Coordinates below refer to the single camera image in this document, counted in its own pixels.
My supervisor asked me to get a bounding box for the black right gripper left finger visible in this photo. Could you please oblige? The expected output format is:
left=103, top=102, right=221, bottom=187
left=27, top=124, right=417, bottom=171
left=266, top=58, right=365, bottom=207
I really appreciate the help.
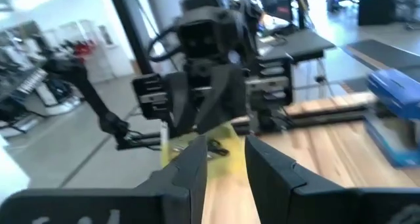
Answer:
left=0, top=135, right=209, bottom=224

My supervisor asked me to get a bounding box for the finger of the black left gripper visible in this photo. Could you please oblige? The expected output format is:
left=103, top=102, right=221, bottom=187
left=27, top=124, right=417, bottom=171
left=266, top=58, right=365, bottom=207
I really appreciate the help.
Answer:
left=196, top=64, right=248, bottom=135
left=168, top=71, right=203, bottom=138

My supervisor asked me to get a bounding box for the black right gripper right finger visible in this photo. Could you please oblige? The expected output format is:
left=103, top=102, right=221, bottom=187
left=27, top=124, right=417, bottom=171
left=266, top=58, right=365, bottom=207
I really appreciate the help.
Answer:
left=244, top=135, right=420, bottom=224

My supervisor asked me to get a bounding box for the black background table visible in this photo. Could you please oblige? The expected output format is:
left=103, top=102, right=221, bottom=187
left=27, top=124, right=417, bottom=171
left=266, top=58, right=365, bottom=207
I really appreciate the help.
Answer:
left=257, top=29, right=336, bottom=63

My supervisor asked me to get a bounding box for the yellow translucent bag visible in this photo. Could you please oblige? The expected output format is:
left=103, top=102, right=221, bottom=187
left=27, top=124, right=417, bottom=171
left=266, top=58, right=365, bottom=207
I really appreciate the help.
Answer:
left=159, top=122, right=247, bottom=179

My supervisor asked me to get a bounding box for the black monitor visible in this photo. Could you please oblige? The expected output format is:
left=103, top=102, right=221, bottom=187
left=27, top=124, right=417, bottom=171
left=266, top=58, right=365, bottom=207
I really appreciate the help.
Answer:
left=260, top=0, right=293, bottom=22

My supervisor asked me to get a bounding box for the black pillar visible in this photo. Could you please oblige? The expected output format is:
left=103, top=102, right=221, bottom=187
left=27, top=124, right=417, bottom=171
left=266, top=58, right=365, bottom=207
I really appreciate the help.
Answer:
left=106, top=0, right=155, bottom=76

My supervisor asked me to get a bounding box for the red background object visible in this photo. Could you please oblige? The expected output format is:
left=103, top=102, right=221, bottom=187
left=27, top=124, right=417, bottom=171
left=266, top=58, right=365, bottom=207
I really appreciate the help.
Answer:
left=72, top=40, right=96, bottom=57

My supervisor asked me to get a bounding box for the blue plastic box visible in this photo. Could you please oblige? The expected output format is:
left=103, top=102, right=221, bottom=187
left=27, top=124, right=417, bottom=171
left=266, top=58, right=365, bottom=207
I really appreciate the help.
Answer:
left=363, top=68, right=420, bottom=168

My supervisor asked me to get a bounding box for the black equipment case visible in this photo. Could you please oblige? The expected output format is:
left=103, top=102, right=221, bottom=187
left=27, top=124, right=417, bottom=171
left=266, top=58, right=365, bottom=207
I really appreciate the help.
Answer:
left=357, top=0, right=398, bottom=27

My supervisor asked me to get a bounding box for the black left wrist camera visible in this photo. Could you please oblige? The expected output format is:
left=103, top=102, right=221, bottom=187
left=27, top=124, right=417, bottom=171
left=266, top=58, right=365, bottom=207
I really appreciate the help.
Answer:
left=177, top=7, right=245, bottom=59

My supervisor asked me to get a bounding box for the black frame strut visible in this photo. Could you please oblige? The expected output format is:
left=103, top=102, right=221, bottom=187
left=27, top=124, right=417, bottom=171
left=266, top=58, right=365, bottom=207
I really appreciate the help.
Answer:
left=41, top=56, right=163, bottom=152

